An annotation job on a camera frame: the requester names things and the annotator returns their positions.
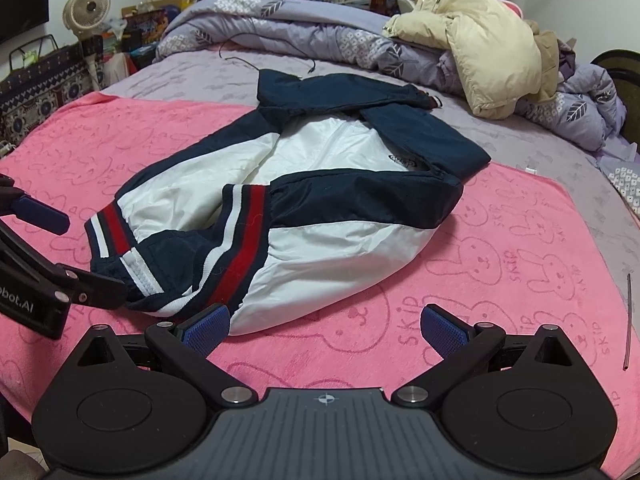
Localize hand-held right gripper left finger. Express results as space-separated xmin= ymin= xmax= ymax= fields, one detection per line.
xmin=74 ymin=304 xmax=259 ymax=407

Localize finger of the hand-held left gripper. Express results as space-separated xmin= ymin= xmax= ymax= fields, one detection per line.
xmin=52 ymin=262 xmax=128 ymax=311
xmin=0 ymin=175 xmax=70 ymax=235

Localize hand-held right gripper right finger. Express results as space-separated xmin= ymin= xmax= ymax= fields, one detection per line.
xmin=391 ymin=304 xmax=577 ymax=407

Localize navy and white jacket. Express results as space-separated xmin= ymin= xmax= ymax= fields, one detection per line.
xmin=84 ymin=68 xmax=492 ymax=337

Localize pink bunny print towel blanket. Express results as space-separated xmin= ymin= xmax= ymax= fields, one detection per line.
xmin=0 ymin=91 xmax=623 ymax=426

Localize dark patterned bag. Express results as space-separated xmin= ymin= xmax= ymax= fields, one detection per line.
xmin=0 ymin=35 xmax=98 ymax=146

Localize thin black stick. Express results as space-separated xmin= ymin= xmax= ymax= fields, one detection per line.
xmin=622 ymin=270 xmax=633 ymax=372

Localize white plastic bag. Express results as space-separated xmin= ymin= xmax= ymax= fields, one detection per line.
xmin=102 ymin=17 xmax=128 ymax=41

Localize white desk fan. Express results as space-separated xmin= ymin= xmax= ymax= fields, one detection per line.
xmin=62 ymin=0 xmax=112 ymax=91

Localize bed with lilac sheet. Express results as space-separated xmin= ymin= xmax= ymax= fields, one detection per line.
xmin=100 ymin=42 xmax=640 ymax=281

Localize colourful printed box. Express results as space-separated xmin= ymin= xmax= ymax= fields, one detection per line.
xmin=125 ymin=7 xmax=176 ymax=42

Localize cardboard box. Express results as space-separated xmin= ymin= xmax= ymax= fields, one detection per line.
xmin=122 ymin=0 xmax=183 ymax=17

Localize purple patterned cloth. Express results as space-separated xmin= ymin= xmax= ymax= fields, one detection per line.
xmin=600 ymin=152 xmax=640 ymax=217

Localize cream puffer jacket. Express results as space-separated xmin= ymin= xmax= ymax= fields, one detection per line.
xmin=382 ymin=0 xmax=543 ymax=120

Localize brown garment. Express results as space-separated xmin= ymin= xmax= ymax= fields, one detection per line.
xmin=525 ymin=20 xmax=561 ymax=103

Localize purple leaf patterned duvet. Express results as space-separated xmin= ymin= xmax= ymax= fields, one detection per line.
xmin=156 ymin=0 xmax=628 ymax=153

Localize black chair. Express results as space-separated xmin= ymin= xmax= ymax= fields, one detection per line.
xmin=590 ymin=49 xmax=640 ymax=111

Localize black cable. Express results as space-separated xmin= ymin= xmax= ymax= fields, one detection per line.
xmin=220 ymin=32 xmax=317 ymax=75

